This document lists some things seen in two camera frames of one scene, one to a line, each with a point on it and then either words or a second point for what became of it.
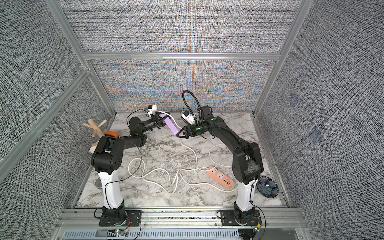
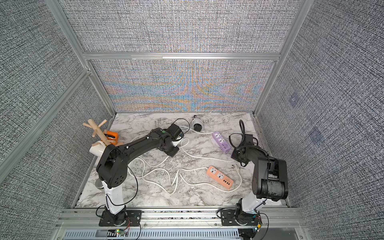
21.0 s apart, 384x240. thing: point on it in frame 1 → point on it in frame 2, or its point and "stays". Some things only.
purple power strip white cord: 181,141 → 221,143
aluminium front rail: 271,218 stays
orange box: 114,134 stays
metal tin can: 98,183 stays
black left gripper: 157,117 → 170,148
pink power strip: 220,177 stays
